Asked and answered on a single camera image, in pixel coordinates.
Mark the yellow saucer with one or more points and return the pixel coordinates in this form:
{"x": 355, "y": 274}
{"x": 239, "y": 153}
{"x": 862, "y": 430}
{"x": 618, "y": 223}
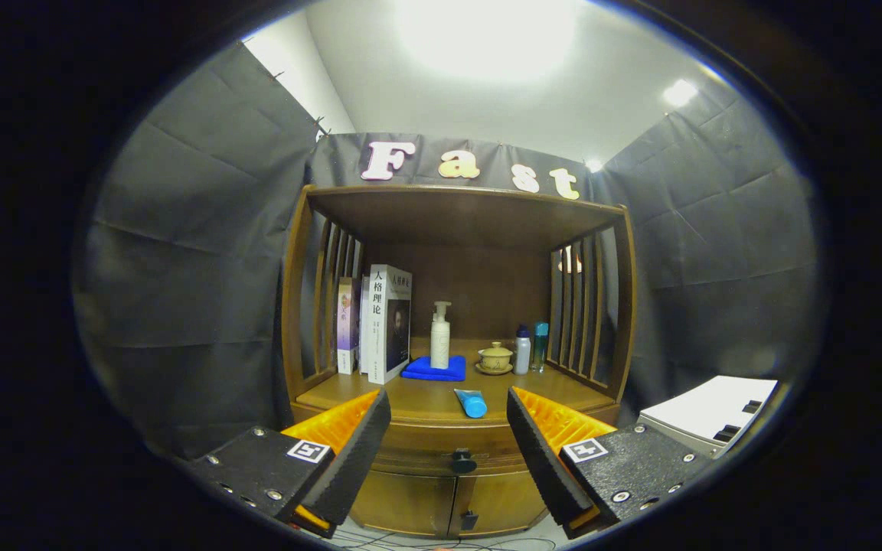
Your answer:
{"x": 494, "y": 371}

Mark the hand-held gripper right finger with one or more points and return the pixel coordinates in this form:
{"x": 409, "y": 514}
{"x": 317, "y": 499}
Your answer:
{"x": 544, "y": 467}

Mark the wooden drawer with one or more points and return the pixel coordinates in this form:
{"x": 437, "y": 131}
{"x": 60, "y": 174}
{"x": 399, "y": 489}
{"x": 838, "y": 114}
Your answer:
{"x": 429, "y": 444}

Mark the wooden countertop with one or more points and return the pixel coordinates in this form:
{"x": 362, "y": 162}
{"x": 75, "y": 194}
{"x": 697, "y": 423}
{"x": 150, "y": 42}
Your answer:
{"x": 426, "y": 398}

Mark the teal bottle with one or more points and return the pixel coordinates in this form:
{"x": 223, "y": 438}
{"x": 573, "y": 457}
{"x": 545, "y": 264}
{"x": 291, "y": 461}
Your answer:
{"x": 540, "y": 348}

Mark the white pump bottle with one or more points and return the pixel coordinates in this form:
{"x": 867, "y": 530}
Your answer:
{"x": 440, "y": 344}

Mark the thin white book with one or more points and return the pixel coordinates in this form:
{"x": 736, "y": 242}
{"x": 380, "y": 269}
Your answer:
{"x": 364, "y": 329}

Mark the white bottle dark blue cap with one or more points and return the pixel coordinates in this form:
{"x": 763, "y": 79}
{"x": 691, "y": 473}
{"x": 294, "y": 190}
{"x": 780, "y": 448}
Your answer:
{"x": 522, "y": 353}

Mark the blue white cosmetic tube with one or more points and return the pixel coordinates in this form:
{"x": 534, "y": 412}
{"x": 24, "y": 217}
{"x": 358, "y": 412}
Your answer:
{"x": 473, "y": 404}

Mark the thick white book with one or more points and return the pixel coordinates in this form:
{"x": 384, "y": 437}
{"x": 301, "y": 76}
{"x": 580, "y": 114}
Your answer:
{"x": 389, "y": 321}

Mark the wooden cabinet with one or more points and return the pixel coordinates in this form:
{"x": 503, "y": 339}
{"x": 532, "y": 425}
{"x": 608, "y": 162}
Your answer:
{"x": 456, "y": 214}

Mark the yellow lidded teacup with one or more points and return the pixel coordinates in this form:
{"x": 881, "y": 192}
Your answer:
{"x": 496, "y": 357}

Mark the purple book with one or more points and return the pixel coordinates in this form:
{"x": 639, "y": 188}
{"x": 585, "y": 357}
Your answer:
{"x": 347, "y": 321}

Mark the wooden cabinet door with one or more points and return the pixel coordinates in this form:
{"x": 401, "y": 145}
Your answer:
{"x": 502, "y": 497}
{"x": 410, "y": 501}

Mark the large ceiling light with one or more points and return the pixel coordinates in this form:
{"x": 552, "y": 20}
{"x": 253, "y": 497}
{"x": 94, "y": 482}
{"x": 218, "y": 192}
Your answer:
{"x": 487, "y": 34}

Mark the black drawer knob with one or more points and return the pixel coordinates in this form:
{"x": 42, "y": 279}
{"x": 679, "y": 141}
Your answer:
{"x": 464, "y": 461}

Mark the white grey drawer unit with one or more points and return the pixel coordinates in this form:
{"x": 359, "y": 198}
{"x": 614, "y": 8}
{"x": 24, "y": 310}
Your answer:
{"x": 709, "y": 409}

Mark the blue folded cloth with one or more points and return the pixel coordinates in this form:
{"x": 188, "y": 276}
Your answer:
{"x": 429, "y": 373}

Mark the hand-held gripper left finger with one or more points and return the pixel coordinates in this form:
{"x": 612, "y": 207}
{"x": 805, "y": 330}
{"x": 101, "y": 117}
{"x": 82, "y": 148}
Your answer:
{"x": 353, "y": 459}

